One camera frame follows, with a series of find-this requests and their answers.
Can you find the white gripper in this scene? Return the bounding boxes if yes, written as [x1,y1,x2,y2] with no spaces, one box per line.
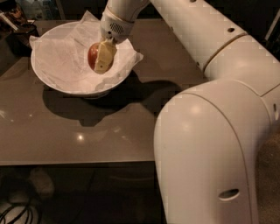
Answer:
[94,6,135,74]

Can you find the red yellow apple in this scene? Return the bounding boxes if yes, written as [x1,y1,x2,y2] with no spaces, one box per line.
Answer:
[87,41,116,73]

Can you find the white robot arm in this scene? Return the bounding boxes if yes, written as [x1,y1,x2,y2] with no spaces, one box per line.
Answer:
[101,0,280,224]

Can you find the white bowl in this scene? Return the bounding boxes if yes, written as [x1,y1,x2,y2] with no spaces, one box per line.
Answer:
[30,20,136,99]

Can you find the white crumpled paper sheet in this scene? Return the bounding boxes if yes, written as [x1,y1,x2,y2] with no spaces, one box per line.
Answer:
[29,10,144,95]

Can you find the white sock foot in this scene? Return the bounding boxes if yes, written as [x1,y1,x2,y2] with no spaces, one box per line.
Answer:
[28,168,55,200]

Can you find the dark bag with strap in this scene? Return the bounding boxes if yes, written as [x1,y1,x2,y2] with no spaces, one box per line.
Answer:
[0,0,39,52]

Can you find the black cables on floor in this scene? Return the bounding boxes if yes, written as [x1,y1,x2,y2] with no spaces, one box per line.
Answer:
[0,195,43,224]

